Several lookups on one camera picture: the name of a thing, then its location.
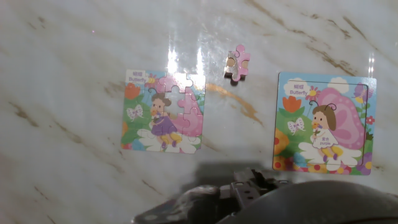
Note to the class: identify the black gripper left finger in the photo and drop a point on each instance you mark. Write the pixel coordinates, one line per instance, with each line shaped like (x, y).
(199, 202)

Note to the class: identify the pink jigsaw puzzle piece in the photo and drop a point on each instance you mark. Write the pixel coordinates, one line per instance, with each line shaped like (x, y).
(241, 62)

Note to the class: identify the colourful picture card left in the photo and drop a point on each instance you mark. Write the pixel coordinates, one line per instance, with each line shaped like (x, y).
(136, 124)

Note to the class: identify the butterfly puzzle reference card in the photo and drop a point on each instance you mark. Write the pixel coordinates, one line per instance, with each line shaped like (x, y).
(326, 124)

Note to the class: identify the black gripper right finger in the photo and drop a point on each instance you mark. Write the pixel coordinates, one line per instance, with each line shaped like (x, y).
(264, 179)

